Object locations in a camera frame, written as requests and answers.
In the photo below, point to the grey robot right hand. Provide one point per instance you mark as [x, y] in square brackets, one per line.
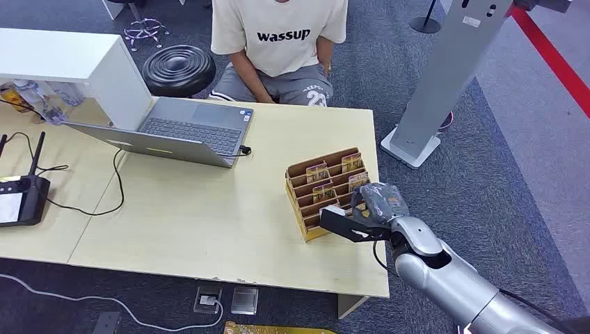
[381, 203]

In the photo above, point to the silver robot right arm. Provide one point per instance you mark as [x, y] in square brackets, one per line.
[454, 281]

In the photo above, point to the gold printed card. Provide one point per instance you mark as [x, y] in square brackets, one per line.
[351, 162]
[317, 173]
[358, 180]
[324, 192]

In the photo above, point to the wooden slotted card holder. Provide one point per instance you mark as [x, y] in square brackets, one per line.
[306, 203]

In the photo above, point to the person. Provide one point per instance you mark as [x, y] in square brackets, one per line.
[279, 46]

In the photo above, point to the pink shoe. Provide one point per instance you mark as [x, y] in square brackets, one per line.
[447, 121]

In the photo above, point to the pale table leg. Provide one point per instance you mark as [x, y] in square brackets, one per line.
[350, 305]

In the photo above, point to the grey kiosk stand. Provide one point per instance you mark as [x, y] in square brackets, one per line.
[447, 73]

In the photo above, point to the yellow printed board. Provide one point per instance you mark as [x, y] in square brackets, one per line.
[276, 329]

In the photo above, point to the metal floor socket lid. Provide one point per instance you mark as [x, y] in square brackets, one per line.
[244, 300]

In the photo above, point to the black stanchion base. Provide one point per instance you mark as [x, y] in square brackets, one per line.
[425, 24]

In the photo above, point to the floor socket with plug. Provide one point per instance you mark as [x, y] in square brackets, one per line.
[208, 300]

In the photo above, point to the grey open laptop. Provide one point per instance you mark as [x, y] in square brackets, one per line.
[193, 131]

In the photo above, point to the red barrier belt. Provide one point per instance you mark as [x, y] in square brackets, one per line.
[551, 57]

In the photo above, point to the black round stool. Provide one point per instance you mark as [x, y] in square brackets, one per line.
[179, 70]

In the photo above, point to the chrome chair base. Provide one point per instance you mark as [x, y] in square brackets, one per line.
[145, 31]

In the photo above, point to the white shelf box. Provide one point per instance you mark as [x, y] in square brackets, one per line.
[92, 64]

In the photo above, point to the black remote controller with screen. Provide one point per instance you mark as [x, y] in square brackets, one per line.
[23, 203]

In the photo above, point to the black bracket wrist camera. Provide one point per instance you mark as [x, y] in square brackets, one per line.
[343, 226]

